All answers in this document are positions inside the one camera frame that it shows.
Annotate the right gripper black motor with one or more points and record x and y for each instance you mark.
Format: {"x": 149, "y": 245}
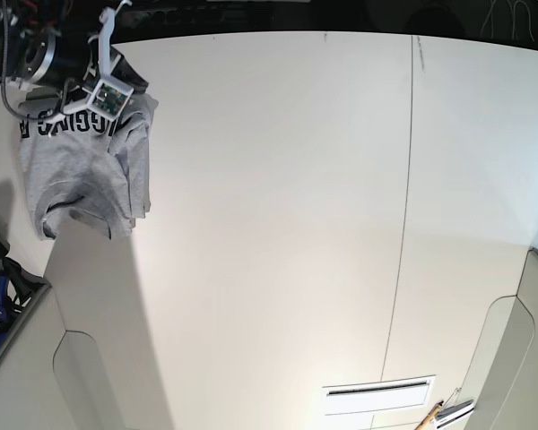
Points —
{"x": 71, "y": 67}

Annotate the grey T-shirt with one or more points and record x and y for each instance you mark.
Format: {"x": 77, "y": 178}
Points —
{"x": 86, "y": 167}

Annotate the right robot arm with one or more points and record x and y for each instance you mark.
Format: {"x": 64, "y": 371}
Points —
{"x": 20, "y": 23}

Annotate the silver binder clip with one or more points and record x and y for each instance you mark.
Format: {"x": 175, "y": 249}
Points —
{"x": 451, "y": 415}

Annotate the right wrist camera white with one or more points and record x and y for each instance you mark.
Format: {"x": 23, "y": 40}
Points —
{"x": 109, "y": 97}

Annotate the white cable grommet plate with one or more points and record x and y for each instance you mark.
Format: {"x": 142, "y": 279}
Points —
{"x": 376, "y": 398}

